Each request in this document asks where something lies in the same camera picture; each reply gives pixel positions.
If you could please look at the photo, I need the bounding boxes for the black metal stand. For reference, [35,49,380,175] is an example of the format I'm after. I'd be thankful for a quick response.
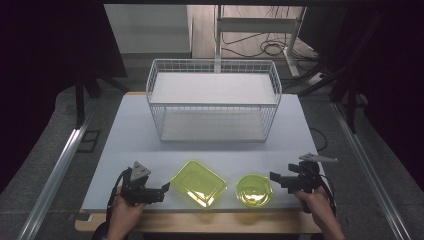
[73,63,132,130]
[298,9,384,135]

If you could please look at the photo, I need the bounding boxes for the white metal desk frame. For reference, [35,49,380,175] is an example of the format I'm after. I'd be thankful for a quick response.
[214,4,308,78]

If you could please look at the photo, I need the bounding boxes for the person's left hand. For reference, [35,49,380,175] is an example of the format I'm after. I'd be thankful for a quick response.
[109,186,146,236]

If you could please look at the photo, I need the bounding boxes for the black floor cables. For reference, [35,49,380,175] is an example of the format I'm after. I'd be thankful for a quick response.
[221,5,319,62]

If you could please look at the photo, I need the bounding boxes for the thin black floor cable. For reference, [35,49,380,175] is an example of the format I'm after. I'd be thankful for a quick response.
[309,126,329,152]

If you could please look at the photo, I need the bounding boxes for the yellow rectangular plastic tray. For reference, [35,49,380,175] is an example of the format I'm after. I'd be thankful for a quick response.
[169,159,229,210]

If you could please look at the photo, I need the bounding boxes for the white wire two-tier rack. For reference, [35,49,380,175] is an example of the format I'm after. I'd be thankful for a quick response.
[145,58,283,144]

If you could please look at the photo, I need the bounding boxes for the person's dark clothing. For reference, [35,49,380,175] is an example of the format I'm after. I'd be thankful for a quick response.
[90,221,111,240]

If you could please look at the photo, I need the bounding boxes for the black floor bracket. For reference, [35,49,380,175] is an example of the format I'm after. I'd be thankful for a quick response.
[77,129,102,154]

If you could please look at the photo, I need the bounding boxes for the yellow round plastic bowl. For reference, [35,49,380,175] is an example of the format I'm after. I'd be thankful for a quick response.
[235,173,275,208]

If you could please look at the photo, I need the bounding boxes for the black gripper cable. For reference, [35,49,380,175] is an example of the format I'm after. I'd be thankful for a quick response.
[105,167,133,224]
[316,171,338,218]

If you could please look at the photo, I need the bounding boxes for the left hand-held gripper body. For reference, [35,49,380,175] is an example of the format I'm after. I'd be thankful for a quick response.
[119,161,167,206]

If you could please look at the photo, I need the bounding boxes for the person's right hand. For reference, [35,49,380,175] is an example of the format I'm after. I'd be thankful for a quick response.
[294,185,330,224]

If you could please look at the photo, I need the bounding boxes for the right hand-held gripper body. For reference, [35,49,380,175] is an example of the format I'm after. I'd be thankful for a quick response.
[287,152,339,195]

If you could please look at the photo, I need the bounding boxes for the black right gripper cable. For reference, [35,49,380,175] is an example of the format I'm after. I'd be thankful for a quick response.
[316,171,338,218]

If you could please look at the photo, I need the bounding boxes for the silver metal rail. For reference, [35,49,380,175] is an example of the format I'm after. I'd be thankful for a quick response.
[330,99,414,240]
[17,99,98,240]

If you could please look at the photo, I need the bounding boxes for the white power strip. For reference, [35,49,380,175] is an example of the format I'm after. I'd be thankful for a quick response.
[307,71,327,86]

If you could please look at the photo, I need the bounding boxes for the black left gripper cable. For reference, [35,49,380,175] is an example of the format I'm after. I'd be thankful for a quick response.
[105,167,133,224]

